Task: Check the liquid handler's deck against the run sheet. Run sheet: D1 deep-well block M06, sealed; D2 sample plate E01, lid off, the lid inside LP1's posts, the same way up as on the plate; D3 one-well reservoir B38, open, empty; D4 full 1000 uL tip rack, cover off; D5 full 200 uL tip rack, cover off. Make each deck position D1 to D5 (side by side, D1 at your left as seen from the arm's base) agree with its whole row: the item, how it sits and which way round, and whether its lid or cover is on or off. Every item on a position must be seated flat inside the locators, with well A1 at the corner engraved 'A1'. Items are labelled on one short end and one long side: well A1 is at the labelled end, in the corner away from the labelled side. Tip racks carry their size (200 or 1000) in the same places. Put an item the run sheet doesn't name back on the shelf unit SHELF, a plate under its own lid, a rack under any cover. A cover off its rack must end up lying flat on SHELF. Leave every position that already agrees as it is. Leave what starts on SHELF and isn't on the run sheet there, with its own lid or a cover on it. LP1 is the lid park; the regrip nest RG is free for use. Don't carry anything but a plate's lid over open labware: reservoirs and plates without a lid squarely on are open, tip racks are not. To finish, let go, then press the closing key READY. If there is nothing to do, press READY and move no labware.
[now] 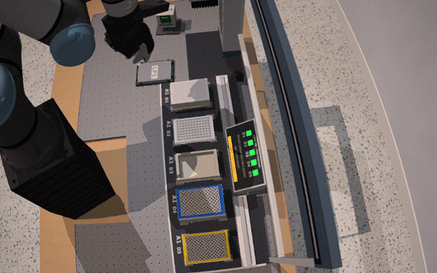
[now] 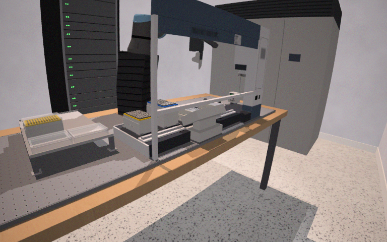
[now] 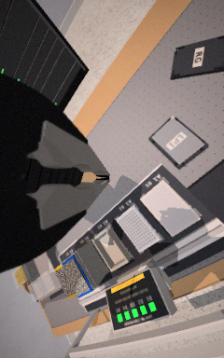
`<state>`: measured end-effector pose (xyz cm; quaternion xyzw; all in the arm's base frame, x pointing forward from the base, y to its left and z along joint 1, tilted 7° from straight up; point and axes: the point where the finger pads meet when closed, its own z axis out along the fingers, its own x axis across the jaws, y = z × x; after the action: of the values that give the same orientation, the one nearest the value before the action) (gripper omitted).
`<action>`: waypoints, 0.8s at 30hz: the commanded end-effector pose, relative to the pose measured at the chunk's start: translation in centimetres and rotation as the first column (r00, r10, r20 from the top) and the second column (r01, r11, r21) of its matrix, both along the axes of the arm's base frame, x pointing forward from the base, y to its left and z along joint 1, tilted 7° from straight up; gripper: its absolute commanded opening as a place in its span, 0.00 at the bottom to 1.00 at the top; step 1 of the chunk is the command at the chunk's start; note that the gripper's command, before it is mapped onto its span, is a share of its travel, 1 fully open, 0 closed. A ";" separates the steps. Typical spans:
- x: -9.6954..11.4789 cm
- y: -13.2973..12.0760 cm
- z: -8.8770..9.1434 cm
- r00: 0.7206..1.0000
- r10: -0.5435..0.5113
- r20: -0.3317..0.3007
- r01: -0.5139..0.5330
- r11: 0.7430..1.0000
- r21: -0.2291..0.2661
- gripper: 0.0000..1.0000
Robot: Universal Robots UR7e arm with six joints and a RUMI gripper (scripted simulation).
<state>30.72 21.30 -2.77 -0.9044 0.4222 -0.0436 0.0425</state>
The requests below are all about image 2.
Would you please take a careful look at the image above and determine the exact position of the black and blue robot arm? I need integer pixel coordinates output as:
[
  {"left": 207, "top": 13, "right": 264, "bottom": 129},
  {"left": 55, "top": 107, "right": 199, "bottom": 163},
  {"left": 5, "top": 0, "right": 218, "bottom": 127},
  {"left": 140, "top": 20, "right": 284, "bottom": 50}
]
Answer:
[{"left": 127, "top": 13, "right": 151, "bottom": 54}]

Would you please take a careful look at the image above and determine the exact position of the beige one-well reservoir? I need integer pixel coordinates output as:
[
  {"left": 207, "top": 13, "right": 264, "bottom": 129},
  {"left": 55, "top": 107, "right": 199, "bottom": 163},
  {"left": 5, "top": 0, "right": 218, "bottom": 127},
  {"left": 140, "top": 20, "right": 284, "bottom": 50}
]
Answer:
[{"left": 178, "top": 109, "right": 192, "bottom": 121}]

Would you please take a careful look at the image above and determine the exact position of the cream ready button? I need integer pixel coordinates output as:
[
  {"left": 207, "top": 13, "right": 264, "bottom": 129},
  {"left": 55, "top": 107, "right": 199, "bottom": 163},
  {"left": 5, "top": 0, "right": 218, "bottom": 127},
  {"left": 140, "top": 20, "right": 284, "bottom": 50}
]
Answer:
[{"left": 225, "top": 97, "right": 240, "bottom": 105}]

